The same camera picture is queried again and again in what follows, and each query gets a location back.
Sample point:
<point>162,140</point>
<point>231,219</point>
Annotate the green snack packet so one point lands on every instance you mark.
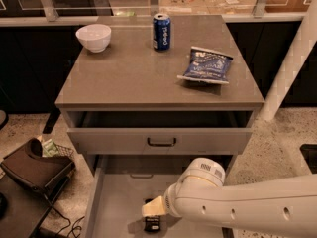
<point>49,147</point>

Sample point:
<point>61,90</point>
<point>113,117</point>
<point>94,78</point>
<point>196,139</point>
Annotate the white ceramic bowl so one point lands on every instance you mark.
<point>94,37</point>

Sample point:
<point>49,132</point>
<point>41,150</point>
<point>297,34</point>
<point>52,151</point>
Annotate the black side table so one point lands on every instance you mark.
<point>24,213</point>

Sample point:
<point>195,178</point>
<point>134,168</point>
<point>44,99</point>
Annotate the black wire basket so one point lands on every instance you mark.
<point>65,151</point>

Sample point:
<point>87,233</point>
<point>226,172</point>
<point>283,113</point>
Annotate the blue soda can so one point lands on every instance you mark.
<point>161,27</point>

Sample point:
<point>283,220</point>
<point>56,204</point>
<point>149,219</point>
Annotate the blue chip bag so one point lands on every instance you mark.
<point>207,66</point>

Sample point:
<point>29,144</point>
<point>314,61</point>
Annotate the grey middle drawer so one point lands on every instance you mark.
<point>122,184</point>

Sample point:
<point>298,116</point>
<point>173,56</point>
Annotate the dark brown curved device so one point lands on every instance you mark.
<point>28,168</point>

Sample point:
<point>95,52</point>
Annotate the grey drawer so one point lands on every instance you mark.
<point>161,132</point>
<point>122,184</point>

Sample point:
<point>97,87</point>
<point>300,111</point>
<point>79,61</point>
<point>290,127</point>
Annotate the cardboard box left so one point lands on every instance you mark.
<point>183,7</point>

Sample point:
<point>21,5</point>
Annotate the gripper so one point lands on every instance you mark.
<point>169,202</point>

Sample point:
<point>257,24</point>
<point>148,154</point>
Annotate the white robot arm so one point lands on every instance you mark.
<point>286,207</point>

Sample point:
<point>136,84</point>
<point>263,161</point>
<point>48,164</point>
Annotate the grey top drawer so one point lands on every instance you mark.
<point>161,132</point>

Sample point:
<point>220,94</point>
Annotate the grey drawer cabinet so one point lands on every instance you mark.
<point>131,76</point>

